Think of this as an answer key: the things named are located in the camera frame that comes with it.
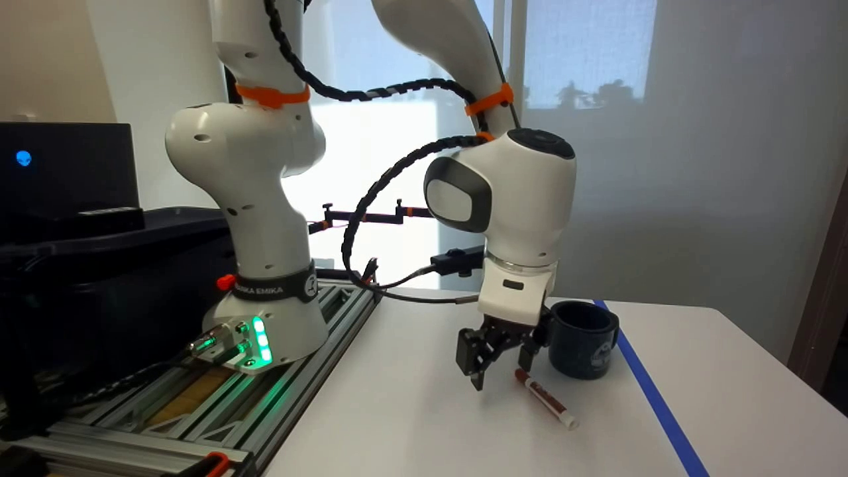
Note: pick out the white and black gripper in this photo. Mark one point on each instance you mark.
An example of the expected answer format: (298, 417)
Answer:
(518, 294)

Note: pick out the marker with red-orange cap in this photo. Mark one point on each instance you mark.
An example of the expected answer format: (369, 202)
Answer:
(543, 397)

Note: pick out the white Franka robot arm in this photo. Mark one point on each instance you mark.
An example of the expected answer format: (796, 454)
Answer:
(265, 221)

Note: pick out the dark teal speckled mug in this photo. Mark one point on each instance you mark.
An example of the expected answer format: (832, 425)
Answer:
(584, 348)

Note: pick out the long blue tape strip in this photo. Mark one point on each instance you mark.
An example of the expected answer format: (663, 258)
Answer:
(658, 400)

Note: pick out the thin black boom with red joints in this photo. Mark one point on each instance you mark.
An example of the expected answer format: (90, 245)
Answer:
(392, 214)

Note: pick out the orange zip tie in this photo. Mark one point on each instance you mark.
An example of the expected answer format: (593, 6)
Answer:
(490, 98)
(486, 136)

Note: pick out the red round button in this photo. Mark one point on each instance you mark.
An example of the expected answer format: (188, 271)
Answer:
(226, 280)

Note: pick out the brown wooden door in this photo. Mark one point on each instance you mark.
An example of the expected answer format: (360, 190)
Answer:
(825, 307)

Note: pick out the black cabinet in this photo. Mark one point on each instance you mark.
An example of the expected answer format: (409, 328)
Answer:
(107, 299)

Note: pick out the black monitor with blue light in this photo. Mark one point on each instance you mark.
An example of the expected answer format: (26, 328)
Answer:
(68, 168)

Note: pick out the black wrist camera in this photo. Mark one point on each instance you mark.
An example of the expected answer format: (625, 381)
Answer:
(458, 263)

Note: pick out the aluminium rail frame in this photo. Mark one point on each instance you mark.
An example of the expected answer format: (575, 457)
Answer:
(265, 413)

